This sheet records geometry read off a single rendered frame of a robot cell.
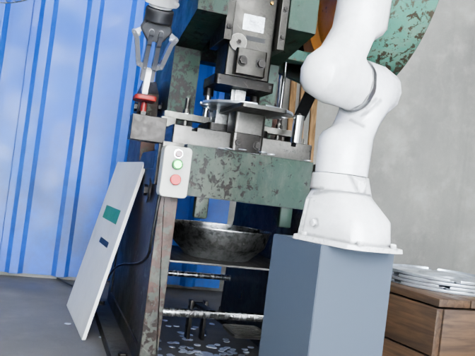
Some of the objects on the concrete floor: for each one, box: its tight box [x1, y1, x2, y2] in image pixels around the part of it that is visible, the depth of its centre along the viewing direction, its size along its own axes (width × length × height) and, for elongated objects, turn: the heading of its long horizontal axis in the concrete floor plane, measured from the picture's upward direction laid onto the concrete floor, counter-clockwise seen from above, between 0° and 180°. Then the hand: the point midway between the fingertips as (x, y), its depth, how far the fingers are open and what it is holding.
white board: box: [66, 162, 145, 340], centre depth 220 cm, size 14×50×59 cm
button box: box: [57, 145, 192, 287], centre depth 226 cm, size 145×25×62 cm
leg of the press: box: [94, 81, 184, 356], centre depth 206 cm, size 92×12×90 cm
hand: (146, 80), depth 169 cm, fingers closed
